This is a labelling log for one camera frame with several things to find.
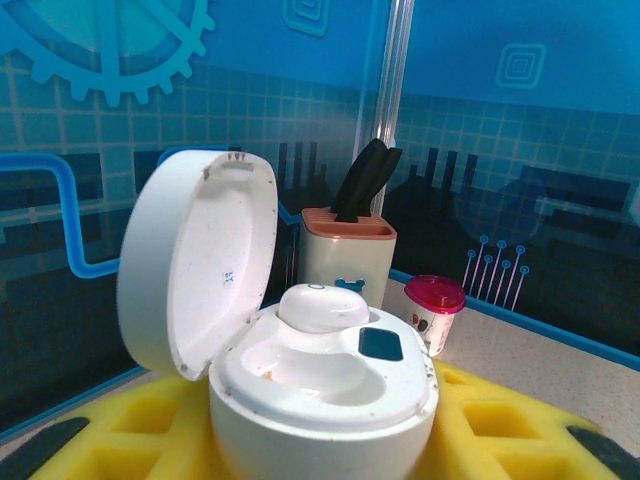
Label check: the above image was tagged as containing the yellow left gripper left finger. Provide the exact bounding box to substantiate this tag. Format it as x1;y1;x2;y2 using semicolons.
0;374;226;480

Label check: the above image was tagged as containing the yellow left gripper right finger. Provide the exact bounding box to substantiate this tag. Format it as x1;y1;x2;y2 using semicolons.
413;359;640;480

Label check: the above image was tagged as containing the white oval earbud case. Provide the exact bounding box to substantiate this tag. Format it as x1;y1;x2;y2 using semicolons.
115;147;441;480

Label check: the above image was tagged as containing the pink lidded cup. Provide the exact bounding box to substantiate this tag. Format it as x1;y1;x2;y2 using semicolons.
403;273;467;359

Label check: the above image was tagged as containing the cream knife block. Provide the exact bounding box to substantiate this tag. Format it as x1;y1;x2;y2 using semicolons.
299;207;399;321

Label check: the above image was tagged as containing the black handled knife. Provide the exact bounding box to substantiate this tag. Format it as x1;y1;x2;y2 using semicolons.
330;138;390;222
357;147;404;220

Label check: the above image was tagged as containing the aluminium frame post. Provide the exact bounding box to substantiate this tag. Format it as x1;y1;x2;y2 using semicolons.
374;0;416;149

